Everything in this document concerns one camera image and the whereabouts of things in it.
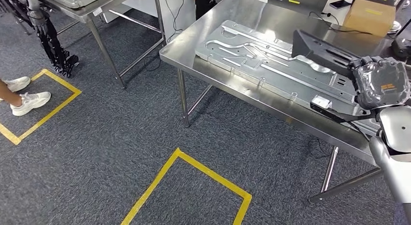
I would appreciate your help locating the person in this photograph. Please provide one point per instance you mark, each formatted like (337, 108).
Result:
(208, 3)

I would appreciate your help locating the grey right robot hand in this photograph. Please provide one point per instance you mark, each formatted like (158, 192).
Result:
(382, 83)

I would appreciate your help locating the black plastic plate frame part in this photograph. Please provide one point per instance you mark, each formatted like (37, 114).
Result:
(311, 50)

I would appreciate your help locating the brown cardboard box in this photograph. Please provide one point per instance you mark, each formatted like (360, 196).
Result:
(369, 18)

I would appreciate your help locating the black device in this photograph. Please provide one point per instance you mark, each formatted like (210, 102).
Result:
(402, 48)

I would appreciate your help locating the white sneaker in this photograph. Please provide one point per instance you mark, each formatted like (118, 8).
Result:
(32, 103)
(19, 83)

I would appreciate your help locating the grey flat case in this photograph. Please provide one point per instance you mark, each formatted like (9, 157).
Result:
(301, 6)

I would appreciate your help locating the stamped metal panel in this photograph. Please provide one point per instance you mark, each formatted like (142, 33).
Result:
(244, 56)

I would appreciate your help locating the person's leg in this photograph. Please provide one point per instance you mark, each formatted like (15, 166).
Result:
(8, 93)

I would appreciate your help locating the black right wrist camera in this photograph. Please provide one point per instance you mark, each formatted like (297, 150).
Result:
(321, 103)

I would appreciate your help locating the white cabinet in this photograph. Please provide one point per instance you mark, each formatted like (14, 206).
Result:
(189, 11)

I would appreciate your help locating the yellow floor tape square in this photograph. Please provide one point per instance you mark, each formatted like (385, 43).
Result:
(61, 103)
(208, 175)

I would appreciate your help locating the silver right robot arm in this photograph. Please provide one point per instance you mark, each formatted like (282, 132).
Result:
(396, 146)

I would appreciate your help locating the black smartphone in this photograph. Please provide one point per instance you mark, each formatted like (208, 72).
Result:
(340, 4)

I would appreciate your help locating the steel workbench table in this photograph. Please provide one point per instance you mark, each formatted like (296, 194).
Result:
(199, 47)

